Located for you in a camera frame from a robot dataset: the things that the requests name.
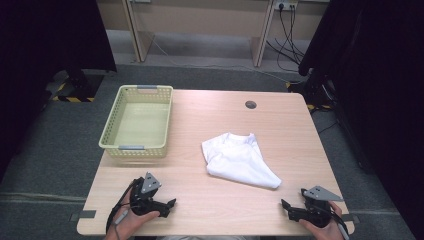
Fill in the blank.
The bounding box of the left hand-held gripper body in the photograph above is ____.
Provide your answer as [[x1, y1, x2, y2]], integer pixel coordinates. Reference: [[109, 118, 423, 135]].
[[129, 171, 168, 217]]

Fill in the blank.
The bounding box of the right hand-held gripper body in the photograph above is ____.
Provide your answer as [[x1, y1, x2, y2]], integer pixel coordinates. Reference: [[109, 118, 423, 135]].
[[299, 185, 345, 230]]

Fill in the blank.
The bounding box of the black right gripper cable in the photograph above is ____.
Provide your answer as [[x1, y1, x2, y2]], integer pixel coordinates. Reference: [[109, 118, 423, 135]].
[[328, 203, 348, 234]]

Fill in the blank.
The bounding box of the beige wooden desk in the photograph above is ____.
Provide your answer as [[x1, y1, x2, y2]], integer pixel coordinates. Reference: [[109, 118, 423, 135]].
[[95, 0, 332, 68]]

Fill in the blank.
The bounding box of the person's left hand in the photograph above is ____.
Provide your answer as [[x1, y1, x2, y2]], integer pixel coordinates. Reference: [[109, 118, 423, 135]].
[[110, 203, 161, 236]]

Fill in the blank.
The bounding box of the pale green plastic basket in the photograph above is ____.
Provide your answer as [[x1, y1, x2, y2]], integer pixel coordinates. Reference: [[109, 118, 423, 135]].
[[98, 84, 174, 159]]

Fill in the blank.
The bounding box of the bundle of black cables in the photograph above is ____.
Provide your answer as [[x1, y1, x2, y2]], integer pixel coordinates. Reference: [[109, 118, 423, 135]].
[[265, 4, 306, 73]]

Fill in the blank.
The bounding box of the white t-shirt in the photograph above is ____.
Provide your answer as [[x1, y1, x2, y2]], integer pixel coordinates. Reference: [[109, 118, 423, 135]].
[[201, 132, 283, 190]]

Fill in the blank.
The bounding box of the grey gripper plug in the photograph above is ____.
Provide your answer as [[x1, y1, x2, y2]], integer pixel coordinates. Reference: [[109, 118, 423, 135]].
[[337, 222, 351, 240], [114, 209, 130, 226]]

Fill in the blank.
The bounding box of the grey left gripper plug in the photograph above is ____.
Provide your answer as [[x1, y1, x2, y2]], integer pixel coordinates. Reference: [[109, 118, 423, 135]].
[[114, 209, 130, 226]]

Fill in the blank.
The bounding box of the stand base with hazard tape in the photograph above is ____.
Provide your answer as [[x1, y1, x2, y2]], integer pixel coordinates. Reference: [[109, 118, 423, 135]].
[[45, 68, 105, 104], [285, 68, 336, 114]]

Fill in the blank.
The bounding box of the grey floor tape strip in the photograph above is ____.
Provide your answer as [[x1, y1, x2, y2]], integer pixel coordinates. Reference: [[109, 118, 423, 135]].
[[69, 209, 98, 223], [341, 213, 361, 225]]

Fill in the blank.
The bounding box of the black curtain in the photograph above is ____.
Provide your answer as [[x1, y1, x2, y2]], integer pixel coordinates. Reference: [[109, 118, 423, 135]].
[[0, 0, 118, 183], [297, 0, 424, 240]]

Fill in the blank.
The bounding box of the person's right hand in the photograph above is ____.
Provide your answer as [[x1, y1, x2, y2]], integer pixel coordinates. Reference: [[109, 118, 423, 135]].
[[298, 201, 348, 240]]

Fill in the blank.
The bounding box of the thin white cable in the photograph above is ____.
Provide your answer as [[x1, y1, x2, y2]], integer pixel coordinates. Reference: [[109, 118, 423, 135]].
[[145, 29, 303, 85]]

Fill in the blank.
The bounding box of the white wall power strip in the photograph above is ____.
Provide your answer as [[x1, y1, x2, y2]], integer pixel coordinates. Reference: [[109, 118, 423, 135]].
[[273, 0, 300, 11]]

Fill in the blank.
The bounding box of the person's light clothing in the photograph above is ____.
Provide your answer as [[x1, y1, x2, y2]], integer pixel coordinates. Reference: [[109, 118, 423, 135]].
[[155, 235, 248, 240]]

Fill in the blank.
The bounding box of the grey right gripper plug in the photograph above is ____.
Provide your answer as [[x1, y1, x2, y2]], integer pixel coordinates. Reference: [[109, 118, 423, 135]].
[[337, 222, 351, 240]]

